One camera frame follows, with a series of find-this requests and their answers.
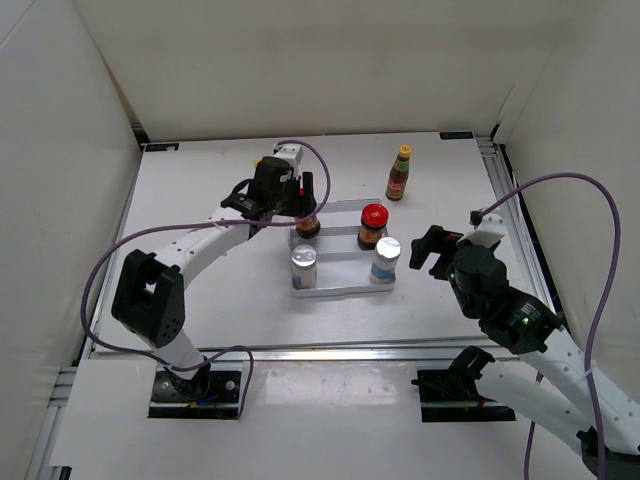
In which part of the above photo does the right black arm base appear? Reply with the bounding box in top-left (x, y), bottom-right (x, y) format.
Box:
top-left (411, 346), bottom-right (516, 423)

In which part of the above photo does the red-lid sauce jar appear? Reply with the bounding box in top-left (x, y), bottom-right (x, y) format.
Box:
top-left (295, 211), bottom-right (321, 239)
top-left (357, 203), bottom-right (389, 250)

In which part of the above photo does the left black corner label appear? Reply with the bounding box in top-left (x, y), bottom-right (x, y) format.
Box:
top-left (144, 142), bottom-right (180, 152)

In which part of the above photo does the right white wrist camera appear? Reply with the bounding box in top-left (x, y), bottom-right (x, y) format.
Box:
top-left (457, 210), bottom-right (507, 248)

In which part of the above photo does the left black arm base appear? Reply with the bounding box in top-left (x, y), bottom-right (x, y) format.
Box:
top-left (148, 352), bottom-right (255, 420)

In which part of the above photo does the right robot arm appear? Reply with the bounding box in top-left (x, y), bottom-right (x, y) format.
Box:
top-left (409, 225), bottom-right (639, 479)

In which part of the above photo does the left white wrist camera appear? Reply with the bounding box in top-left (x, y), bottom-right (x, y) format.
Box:
top-left (273, 142), bottom-right (304, 177)

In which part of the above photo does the right black corner label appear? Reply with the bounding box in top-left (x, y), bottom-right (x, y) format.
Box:
top-left (439, 131), bottom-right (474, 140)

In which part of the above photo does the aluminium frame rail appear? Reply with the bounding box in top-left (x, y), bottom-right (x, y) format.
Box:
top-left (54, 337), bottom-right (541, 371)

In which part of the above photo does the white divided organizer tray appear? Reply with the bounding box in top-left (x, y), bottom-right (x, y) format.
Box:
top-left (288, 198), bottom-right (395, 298)

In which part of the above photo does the black corner label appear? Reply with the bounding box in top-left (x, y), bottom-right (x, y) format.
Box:
top-left (439, 131), bottom-right (474, 140)
top-left (144, 142), bottom-right (180, 152)

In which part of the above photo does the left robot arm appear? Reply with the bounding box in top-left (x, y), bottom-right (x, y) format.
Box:
top-left (111, 156), bottom-right (317, 401)

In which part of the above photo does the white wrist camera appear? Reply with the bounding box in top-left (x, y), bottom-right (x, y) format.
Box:
top-left (457, 210), bottom-right (507, 248)
top-left (273, 142), bottom-right (304, 177)

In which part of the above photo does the white silver-cap shaker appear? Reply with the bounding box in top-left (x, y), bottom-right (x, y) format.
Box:
top-left (291, 244), bottom-right (317, 289)
top-left (369, 236), bottom-right (402, 284)

